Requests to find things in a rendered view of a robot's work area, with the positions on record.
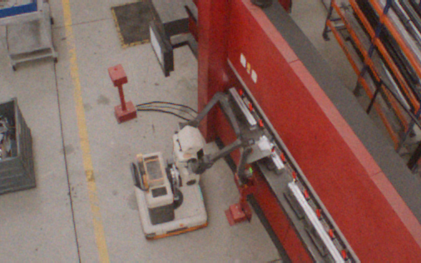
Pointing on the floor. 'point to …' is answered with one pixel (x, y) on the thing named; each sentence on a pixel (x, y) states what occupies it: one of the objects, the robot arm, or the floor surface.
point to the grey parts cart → (27, 32)
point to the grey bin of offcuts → (4, 149)
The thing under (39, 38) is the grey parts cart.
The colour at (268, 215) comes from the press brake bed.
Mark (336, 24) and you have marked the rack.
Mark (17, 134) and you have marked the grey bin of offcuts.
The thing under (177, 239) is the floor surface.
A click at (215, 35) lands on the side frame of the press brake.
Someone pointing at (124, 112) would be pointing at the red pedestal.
